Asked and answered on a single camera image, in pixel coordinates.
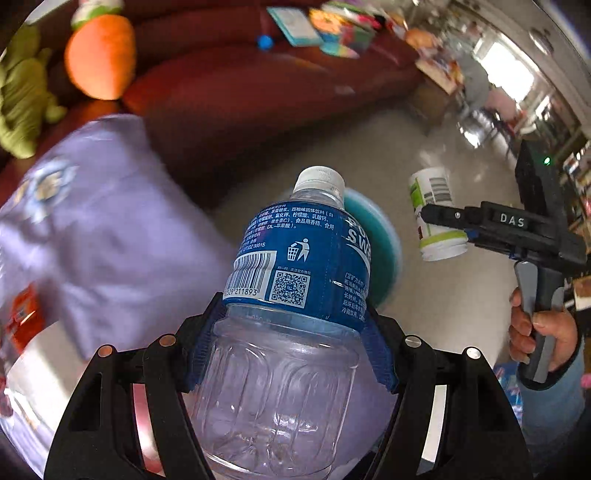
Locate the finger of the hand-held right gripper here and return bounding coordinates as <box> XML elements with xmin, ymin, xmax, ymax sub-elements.
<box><xmin>416</xmin><ymin>202</ymin><xmax>483</xmax><ymax>232</ymax></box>

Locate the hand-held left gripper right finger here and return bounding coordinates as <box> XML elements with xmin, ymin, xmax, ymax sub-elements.
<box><xmin>362</xmin><ymin>305</ymin><xmax>536</xmax><ymax>480</ymax></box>

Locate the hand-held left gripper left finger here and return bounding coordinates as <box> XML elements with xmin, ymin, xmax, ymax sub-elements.
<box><xmin>44</xmin><ymin>292</ymin><xmax>227</xmax><ymax>480</ymax></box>

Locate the white pill bottle green label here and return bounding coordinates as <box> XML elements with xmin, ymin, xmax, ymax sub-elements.
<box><xmin>409</xmin><ymin>167</ymin><xmax>468</xmax><ymax>262</ymax></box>

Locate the teal round bin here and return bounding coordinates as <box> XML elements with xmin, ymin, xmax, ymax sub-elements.
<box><xmin>342</xmin><ymin>188</ymin><xmax>402</xmax><ymax>310</ymax></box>

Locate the clear plastic bottle blue label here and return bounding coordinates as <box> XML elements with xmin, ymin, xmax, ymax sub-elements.
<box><xmin>189</xmin><ymin>166</ymin><xmax>398</xmax><ymax>476</ymax></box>

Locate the person's right forearm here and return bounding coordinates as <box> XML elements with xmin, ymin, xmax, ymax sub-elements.
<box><xmin>515</xmin><ymin>344</ymin><xmax>591</xmax><ymax>446</ymax></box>

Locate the person's right hand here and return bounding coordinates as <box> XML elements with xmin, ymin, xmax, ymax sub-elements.
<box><xmin>508</xmin><ymin>286</ymin><xmax>580</xmax><ymax>374</ymax></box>

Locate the blue plastic package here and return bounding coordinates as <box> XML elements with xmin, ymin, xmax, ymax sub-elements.
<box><xmin>494</xmin><ymin>362</ymin><xmax>523</xmax><ymax>425</ymax></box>

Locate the cardboard box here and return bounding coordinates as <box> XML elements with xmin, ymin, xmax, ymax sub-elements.
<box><xmin>416</xmin><ymin>55</ymin><xmax>465</xmax><ymax>95</ymax></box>

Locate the purple floral tablecloth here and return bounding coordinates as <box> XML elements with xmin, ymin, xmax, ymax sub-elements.
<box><xmin>0</xmin><ymin>114</ymin><xmax>243</xmax><ymax>480</ymax></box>

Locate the red snack packet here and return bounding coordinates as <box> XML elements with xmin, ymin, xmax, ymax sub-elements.
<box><xmin>7</xmin><ymin>284</ymin><xmax>49</xmax><ymax>356</ymax></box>

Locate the teal book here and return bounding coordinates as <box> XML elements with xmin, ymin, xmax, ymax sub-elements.
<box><xmin>267</xmin><ymin>6</ymin><xmax>324</xmax><ymax>47</ymax></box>

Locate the dark red leather sofa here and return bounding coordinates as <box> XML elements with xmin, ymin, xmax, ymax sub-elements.
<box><xmin>0</xmin><ymin>0</ymin><xmax>426</xmax><ymax>208</ymax></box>

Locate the green plush toy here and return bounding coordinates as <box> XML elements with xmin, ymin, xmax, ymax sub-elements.
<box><xmin>0</xmin><ymin>23</ymin><xmax>68</xmax><ymax>160</ymax></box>

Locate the orange carrot plush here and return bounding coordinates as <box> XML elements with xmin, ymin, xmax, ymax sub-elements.
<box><xmin>65</xmin><ymin>0</ymin><xmax>137</xmax><ymax>101</ymax></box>

